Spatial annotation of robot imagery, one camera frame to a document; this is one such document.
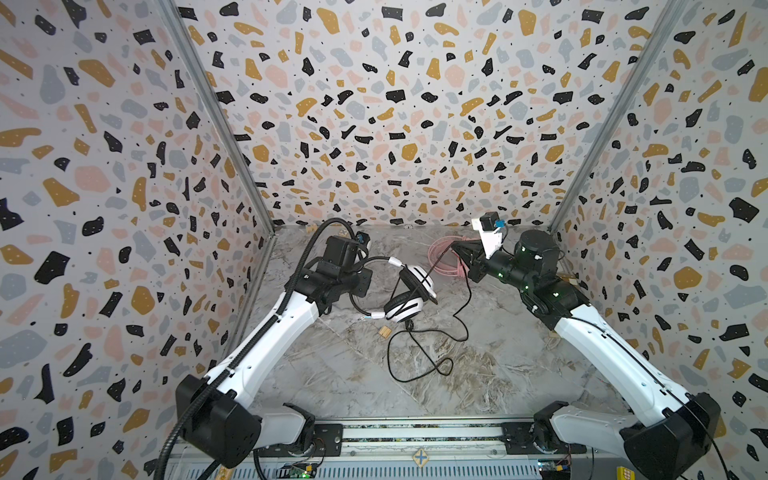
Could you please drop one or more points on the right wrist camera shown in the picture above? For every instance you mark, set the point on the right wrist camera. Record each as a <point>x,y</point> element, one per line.
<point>491,229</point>

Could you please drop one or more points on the pink headphones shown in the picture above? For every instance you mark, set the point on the pink headphones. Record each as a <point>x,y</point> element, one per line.
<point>446,262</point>

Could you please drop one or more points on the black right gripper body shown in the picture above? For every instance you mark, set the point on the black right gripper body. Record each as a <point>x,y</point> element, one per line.
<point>480,262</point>

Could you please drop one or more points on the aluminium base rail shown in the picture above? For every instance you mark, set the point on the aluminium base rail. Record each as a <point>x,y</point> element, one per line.
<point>459,448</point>

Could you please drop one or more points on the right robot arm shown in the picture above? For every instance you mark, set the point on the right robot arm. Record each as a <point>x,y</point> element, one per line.
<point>667,429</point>

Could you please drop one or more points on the yellow block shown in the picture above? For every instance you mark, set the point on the yellow block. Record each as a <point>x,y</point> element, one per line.
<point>625,473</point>

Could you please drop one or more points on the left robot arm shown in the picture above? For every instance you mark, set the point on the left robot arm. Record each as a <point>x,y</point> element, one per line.
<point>213,410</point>

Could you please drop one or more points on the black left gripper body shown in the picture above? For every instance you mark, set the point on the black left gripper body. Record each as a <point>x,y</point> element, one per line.
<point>357,282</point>

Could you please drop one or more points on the wooden tile on rail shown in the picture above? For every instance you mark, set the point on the wooden tile on rail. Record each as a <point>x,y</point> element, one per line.
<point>421,458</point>

